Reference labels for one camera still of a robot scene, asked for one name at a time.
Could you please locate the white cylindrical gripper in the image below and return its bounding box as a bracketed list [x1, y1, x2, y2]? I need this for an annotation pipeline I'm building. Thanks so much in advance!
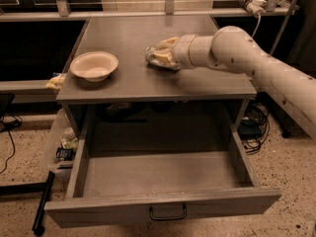
[154, 35, 197, 69]

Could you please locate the crushed 7up soda can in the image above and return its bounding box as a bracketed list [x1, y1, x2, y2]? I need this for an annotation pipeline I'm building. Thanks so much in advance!
[145, 46, 180, 71]

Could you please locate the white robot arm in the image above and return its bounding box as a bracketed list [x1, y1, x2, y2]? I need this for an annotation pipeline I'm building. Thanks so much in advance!
[145, 26, 316, 138]

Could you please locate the open grey top drawer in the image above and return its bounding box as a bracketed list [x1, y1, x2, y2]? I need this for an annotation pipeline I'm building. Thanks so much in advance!
[43, 101, 283, 229]

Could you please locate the grey metal cabinet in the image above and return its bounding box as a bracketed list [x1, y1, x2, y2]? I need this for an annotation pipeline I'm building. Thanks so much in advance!
[55, 15, 258, 140]

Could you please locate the white paper bowl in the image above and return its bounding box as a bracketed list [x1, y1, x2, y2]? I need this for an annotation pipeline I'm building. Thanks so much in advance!
[70, 51, 119, 82]

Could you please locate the white power strip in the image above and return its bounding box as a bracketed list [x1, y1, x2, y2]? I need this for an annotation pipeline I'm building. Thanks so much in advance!
[237, 0, 266, 17]

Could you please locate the yellow crumpled bag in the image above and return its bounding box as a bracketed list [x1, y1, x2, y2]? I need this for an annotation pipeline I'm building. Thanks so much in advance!
[46, 74, 65, 90]

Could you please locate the clear plastic trash bin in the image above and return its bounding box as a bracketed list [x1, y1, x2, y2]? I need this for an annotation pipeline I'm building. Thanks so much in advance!
[43, 109, 78, 172]

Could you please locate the black metal stand leg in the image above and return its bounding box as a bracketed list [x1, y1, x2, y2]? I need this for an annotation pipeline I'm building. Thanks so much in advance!
[32, 172, 55, 237]

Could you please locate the white power cable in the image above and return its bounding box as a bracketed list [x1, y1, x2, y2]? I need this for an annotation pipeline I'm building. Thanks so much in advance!
[251, 12, 263, 39]

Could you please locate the grey metal rail frame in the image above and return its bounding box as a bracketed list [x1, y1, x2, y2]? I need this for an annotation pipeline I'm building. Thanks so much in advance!
[0, 0, 299, 22]

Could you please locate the bundle of black cables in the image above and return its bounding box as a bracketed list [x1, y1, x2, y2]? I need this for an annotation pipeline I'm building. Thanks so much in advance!
[238, 102, 271, 155]

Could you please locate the black drawer handle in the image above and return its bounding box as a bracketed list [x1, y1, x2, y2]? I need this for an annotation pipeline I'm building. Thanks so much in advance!
[149, 205, 188, 221]

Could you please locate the black cable on floor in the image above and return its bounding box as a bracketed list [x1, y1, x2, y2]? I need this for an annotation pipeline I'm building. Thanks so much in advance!
[0, 112, 24, 176]

